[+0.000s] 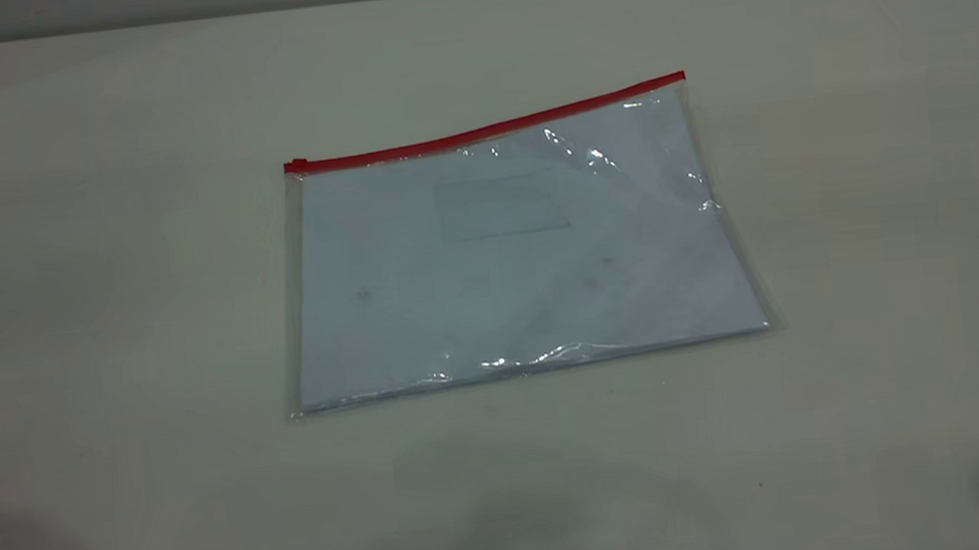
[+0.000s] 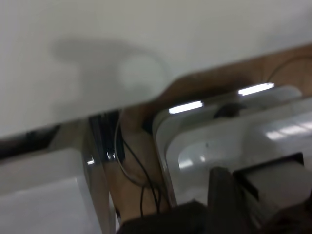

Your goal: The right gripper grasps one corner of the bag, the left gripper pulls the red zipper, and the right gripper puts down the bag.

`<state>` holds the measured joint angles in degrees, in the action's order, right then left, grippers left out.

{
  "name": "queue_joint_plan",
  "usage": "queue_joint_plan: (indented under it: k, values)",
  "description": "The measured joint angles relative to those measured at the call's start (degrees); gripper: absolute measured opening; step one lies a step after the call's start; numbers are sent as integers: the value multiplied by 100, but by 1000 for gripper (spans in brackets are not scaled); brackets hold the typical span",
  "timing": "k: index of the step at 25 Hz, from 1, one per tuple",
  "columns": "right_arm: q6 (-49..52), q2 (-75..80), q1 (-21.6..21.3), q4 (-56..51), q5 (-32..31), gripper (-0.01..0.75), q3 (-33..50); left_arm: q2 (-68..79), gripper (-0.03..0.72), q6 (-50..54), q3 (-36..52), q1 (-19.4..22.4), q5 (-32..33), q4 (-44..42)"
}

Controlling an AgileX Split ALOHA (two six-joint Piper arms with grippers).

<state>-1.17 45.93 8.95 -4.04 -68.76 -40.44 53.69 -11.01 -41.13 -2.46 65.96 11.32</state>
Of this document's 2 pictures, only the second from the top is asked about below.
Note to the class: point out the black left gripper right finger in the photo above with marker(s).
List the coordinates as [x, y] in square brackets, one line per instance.
[224, 192]

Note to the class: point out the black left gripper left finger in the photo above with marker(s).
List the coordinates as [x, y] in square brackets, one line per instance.
[165, 219]

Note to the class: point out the white plastic bin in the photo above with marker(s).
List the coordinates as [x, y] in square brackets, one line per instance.
[207, 136]

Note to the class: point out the chrome table leg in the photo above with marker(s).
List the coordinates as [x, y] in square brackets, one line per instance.
[97, 175]

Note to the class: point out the white box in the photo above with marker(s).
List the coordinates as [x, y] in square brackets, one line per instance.
[41, 195]

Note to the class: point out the grey box with black frame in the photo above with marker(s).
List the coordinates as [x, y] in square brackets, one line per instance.
[275, 182]

